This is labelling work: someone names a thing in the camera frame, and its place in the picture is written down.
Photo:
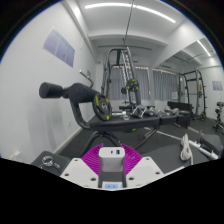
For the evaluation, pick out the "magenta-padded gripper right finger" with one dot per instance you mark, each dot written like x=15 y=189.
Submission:
x=140 y=166

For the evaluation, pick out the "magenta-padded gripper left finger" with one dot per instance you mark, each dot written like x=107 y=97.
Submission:
x=85 y=166

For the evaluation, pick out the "white charger block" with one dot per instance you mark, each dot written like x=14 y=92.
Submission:
x=111 y=160

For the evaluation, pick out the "metal spring collar clip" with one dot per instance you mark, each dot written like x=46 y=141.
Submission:
x=49 y=161

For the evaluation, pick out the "black weight bench with rollers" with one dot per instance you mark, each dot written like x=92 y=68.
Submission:
x=126 y=123

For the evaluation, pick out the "black padded seat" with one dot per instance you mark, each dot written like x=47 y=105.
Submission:
x=213 y=141
x=38 y=160

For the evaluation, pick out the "group of dumbbells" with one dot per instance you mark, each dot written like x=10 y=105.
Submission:
x=146 y=111

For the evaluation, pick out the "black weight plate yellow marks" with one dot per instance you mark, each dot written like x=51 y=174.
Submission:
x=102 y=106

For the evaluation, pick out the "black square box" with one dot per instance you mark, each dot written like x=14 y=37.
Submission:
x=181 y=115

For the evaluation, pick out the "grey window curtain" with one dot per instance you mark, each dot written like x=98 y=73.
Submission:
x=116 y=83
x=165 y=85

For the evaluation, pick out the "grey smith machine rack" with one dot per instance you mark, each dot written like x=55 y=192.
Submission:
x=131 y=76

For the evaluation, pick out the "black power rack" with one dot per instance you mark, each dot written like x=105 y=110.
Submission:
x=200 y=96

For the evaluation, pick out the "dumbbell rack stand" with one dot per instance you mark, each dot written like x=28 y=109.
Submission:
x=219 y=116

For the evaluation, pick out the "long ceiling light strip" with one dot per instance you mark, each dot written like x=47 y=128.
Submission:
x=133 y=6
x=204 y=48

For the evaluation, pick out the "white wall socket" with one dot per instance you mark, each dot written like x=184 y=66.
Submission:
x=15 y=155

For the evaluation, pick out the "small brown wall board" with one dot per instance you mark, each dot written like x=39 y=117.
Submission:
x=89 y=73

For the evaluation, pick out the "small purple wall poster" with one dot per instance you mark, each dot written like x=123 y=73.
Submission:
x=217 y=86

